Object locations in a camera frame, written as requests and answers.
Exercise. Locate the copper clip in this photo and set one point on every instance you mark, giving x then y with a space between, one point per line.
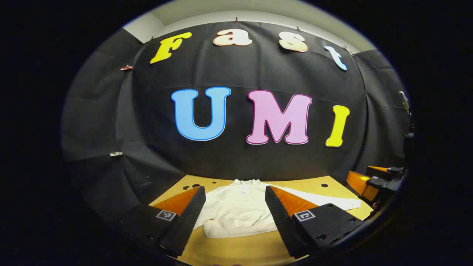
126 67

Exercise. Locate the white sweatshirt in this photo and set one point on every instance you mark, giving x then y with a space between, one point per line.
240 214

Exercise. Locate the silver clip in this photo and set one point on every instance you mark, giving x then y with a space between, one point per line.
116 153

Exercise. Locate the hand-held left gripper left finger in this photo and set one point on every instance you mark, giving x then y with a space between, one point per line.
188 218

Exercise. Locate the black backdrop cloth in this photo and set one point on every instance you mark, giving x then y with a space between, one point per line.
236 159

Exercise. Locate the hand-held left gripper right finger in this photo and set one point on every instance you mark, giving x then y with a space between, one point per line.
279 218

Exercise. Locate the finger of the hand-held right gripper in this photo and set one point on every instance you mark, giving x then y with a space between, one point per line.
384 170
360 184

